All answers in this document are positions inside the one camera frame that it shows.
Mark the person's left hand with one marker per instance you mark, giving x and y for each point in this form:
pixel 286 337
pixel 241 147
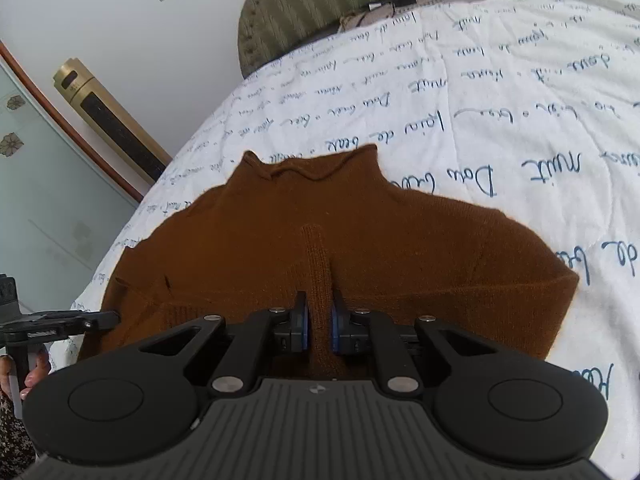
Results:
pixel 41 370

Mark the frosted glass wardrobe door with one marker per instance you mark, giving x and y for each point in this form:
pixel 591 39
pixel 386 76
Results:
pixel 62 206

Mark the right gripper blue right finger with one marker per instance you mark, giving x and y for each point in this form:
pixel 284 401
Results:
pixel 341 330

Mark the gold tower fan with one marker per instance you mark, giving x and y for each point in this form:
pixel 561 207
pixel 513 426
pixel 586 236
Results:
pixel 113 124

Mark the floral sleeve left forearm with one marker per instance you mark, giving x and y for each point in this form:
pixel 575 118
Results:
pixel 16 450

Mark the white script-print bed quilt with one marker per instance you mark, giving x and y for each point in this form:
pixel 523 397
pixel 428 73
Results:
pixel 527 106

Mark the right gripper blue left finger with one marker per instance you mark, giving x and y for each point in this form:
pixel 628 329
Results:
pixel 300 323

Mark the brown knit sweater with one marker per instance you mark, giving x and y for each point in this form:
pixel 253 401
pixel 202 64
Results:
pixel 334 225

